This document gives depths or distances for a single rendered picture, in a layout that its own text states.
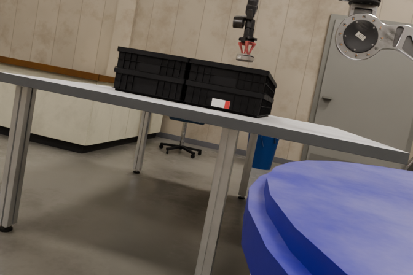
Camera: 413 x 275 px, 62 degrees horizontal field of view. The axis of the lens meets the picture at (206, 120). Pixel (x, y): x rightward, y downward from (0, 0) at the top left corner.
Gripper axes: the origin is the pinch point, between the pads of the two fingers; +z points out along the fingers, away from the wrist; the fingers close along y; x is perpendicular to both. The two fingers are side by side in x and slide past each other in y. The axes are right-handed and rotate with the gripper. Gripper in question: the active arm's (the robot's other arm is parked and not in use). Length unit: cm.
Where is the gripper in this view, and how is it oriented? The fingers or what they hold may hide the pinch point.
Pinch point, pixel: (245, 53)
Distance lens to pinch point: 207.1
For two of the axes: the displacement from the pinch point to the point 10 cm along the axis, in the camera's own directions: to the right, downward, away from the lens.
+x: 8.7, 1.0, 4.9
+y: 4.8, 1.1, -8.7
